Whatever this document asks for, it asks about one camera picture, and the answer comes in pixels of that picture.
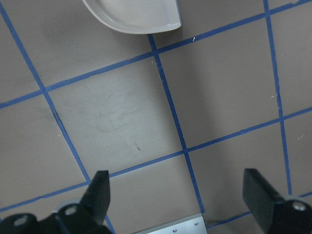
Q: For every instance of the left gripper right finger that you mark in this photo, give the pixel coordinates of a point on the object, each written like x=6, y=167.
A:
x=274, y=213

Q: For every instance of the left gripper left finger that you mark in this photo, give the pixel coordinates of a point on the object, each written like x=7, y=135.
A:
x=85, y=217

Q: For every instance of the beige plastic dustpan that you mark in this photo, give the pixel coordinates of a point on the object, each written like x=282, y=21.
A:
x=136, y=16

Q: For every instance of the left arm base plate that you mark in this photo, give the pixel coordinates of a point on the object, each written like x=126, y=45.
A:
x=193, y=224

